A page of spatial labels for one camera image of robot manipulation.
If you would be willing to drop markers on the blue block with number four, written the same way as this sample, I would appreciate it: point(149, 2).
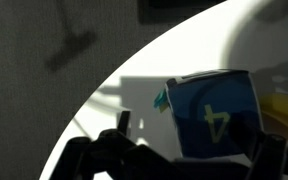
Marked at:
point(202, 105)

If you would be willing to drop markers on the round white table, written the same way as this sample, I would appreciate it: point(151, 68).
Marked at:
point(249, 35)

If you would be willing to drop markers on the yellow banana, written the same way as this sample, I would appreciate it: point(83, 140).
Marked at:
point(275, 105)

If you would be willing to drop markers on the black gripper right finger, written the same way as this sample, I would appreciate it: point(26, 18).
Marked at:
point(268, 153)

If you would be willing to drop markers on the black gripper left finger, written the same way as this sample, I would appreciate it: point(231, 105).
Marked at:
point(112, 152)

